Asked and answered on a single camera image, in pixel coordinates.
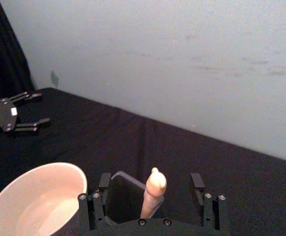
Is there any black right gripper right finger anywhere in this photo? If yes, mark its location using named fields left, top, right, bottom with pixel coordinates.
left=190, top=172, right=229, bottom=232

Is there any white round bowl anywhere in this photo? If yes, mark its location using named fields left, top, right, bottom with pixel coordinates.
left=0, top=162, right=88, bottom=236

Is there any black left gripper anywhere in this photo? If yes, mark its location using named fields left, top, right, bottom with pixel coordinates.
left=0, top=91, right=51, bottom=135

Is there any black table cloth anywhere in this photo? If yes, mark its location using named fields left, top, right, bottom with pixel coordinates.
left=0, top=87, right=286, bottom=236

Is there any black curtain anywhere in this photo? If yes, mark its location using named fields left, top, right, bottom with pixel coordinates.
left=0, top=0, right=36, bottom=109

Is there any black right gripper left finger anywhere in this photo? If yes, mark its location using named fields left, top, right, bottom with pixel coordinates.
left=77, top=172, right=112, bottom=232

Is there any black square holder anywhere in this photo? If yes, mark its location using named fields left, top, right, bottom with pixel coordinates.
left=105, top=170, right=165, bottom=225

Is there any pale wooden utensil handle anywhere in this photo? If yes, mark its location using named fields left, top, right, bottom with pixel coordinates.
left=140, top=167, right=167, bottom=219

